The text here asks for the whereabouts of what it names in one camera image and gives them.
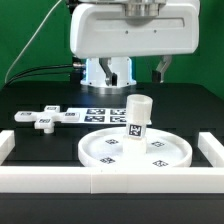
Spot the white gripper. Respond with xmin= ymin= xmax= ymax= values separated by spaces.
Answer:
xmin=70 ymin=0 xmax=200 ymax=86

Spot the white cross-shaped table base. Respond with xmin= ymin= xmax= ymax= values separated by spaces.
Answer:
xmin=14 ymin=105 xmax=80 ymax=134

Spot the white fence rail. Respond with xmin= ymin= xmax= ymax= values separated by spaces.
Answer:
xmin=0 ymin=130 xmax=15 ymax=166
xmin=198 ymin=132 xmax=224 ymax=168
xmin=0 ymin=166 xmax=224 ymax=194

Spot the white front fence rail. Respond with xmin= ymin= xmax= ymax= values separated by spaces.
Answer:
xmin=0 ymin=166 xmax=224 ymax=194

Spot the white right fence rail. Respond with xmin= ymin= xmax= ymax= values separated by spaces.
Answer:
xmin=198 ymin=132 xmax=224 ymax=168

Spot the white round table top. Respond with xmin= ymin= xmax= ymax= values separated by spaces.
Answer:
xmin=78 ymin=127 xmax=193 ymax=169

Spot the white marker sheet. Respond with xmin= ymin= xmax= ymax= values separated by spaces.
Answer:
xmin=61 ymin=107 xmax=153 ymax=126

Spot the white left fence rail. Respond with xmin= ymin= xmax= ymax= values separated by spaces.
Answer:
xmin=0 ymin=130 xmax=15 ymax=166

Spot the black cable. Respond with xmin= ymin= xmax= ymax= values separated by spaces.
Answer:
xmin=4 ymin=64 xmax=75 ymax=88

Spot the grey cable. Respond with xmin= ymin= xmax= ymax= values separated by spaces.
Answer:
xmin=3 ymin=0 xmax=64 ymax=85

